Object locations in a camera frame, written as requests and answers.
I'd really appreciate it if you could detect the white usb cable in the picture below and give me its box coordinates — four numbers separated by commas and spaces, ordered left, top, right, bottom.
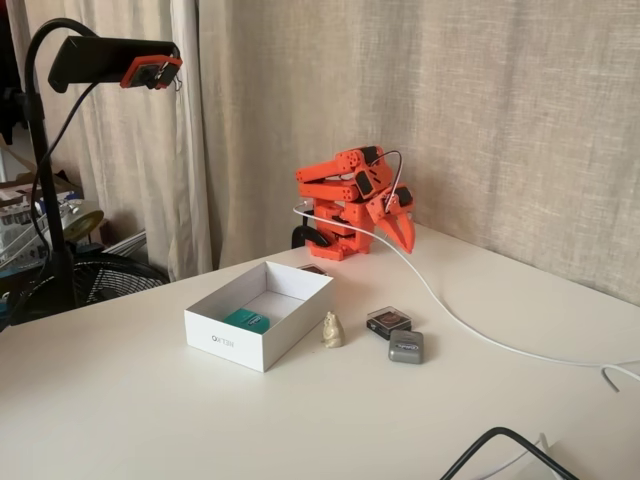
292, 202, 640, 370

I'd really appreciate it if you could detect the cream animal figurine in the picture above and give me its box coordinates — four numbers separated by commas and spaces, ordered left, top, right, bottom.
320, 310, 346, 350

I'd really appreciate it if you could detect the black camera holder bar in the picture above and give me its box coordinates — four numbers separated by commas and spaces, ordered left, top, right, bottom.
47, 35, 182, 94

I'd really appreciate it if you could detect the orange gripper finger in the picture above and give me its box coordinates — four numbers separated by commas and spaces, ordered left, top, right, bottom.
396, 211, 417, 251
376, 215, 414, 257

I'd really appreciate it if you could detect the black table clamp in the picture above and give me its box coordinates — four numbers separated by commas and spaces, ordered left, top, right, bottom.
291, 224, 331, 249

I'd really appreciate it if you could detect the white cardboard box bin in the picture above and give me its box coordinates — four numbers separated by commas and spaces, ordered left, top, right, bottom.
183, 259, 335, 374

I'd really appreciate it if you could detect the teal green cube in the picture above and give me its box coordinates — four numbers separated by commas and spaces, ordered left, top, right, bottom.
223, 308, 274, 335

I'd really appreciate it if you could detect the camera on black stand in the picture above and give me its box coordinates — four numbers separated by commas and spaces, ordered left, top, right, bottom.
7, 0, 214, 282

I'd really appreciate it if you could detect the orange camera mount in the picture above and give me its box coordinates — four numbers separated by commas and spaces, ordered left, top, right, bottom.
119, 55, 184, 92

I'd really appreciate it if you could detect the black camera cable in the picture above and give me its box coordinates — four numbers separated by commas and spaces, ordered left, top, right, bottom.
0, 82, 97, 334

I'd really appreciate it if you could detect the cardboard box with clutter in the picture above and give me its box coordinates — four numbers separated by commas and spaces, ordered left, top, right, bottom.
0, 172, 84, 251

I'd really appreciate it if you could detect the thin white cable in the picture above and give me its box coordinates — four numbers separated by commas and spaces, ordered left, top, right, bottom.
601, 366, 640, 393

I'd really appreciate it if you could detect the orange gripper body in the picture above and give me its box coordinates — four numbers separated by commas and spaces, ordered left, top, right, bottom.
366, 185, 416, 224

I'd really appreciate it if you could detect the thin servo wire loop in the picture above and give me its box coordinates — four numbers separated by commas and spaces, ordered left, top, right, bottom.
375, 151, 405, 211

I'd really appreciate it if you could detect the beige metal lamp shade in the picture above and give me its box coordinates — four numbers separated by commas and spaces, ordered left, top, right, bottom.
62, 199, 105, 242

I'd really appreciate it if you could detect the grey metal tin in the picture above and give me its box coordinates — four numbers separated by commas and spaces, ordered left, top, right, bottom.
387, 329, 425, 365

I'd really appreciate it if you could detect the black power cable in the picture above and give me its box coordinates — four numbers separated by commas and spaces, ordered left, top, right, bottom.
439, 426, 581, 480

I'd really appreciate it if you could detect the black gooseneck stand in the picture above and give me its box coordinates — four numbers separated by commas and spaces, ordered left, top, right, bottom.
9, 17, 99, 326

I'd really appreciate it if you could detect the black floor fan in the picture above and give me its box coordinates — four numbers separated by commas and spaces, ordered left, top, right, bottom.
72, 252, 171, 307

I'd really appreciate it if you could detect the beige linen curtain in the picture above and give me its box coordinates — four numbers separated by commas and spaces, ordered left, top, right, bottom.
197, 0, 640, 307

